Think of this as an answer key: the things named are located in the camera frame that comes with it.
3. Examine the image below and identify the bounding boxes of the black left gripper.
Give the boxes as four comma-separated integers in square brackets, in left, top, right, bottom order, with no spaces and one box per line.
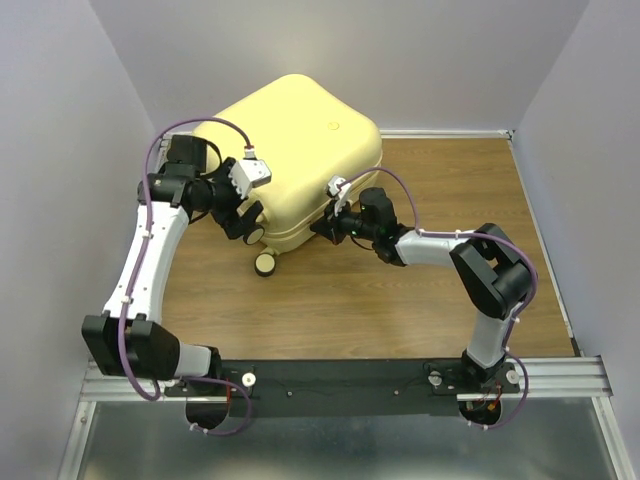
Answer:
[197,156,265,238]

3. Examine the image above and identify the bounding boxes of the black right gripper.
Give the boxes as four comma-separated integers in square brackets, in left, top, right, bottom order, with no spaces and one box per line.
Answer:
[310,194,378,245]

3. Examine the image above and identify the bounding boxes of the cream yellow suitcase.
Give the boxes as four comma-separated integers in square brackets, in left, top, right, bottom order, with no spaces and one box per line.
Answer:
[191,74,383,276]

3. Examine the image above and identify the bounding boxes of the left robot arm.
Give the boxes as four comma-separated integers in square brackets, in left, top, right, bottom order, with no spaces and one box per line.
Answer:
[81,134,271,400]

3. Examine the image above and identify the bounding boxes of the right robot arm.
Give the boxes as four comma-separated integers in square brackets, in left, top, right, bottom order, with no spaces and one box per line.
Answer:
[311,178,537,392]

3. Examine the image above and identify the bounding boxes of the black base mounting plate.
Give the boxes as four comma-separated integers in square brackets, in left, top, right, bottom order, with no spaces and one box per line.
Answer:
[165,358,521,424]

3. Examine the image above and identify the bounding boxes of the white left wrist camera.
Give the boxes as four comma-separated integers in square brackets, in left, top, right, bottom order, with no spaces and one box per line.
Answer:
[228,145,272,199]

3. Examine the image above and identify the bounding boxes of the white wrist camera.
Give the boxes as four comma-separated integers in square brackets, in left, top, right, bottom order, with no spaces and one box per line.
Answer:
[228,145,272,199]
[326,175,352,216]

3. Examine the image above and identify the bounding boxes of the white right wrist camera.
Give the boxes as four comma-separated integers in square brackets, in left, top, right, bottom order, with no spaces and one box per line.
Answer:
[326,175,352,216]

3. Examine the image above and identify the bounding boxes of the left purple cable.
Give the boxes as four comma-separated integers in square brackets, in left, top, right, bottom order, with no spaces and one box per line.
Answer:
[117,117,256,437]

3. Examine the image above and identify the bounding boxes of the aluminium frame rail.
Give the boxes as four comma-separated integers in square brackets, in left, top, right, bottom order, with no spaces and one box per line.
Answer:
[54,355,632,480]

